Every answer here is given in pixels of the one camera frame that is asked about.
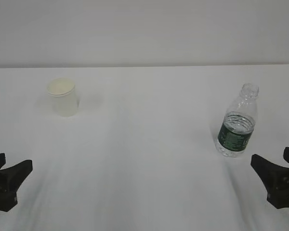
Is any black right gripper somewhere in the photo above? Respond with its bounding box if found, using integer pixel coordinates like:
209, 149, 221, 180
250, 147, 289, 209

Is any clear water bottle green label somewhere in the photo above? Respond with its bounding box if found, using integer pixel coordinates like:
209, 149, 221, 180
215, 83, 259, 157

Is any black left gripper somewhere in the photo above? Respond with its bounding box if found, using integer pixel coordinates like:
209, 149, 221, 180
0, 153, 33, 212

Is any white paper cup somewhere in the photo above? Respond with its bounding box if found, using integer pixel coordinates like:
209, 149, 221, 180
47, 77, 78, 117

